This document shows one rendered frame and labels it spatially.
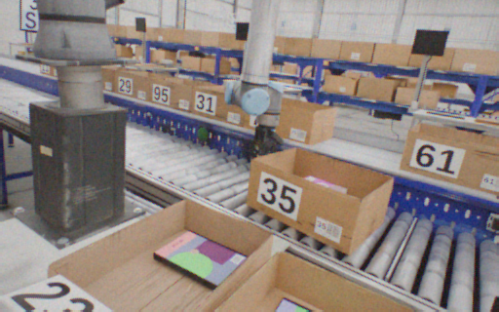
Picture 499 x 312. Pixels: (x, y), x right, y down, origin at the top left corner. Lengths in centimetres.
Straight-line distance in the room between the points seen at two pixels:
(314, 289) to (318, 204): 30
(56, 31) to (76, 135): 24
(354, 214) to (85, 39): 82
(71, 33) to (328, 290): 81
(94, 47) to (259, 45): 46
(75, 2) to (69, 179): 42
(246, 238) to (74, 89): 58
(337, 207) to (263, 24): 58
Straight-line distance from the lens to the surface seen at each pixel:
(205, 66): 776
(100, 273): 82
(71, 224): 98
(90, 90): 94
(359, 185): 124
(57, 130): 91
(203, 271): 78
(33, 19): 206
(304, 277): 76
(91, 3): 92
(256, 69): 102
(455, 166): 140
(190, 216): 95
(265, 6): 103
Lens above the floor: 126
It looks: 14 degrees down
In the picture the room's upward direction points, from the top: 7 degrees clockwise
